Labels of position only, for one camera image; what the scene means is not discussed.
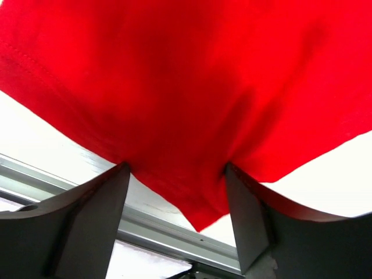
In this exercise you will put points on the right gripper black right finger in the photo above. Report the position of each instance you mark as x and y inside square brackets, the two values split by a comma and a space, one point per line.
[279, 238]

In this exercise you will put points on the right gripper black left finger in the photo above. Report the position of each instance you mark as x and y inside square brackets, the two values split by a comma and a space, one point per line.
[70, 235]

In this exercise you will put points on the red t-shirt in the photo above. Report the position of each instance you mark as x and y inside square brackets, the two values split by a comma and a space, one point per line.
[178, 89]

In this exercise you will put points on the aluminium rail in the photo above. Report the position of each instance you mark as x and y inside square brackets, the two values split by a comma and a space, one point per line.
[148, 220]

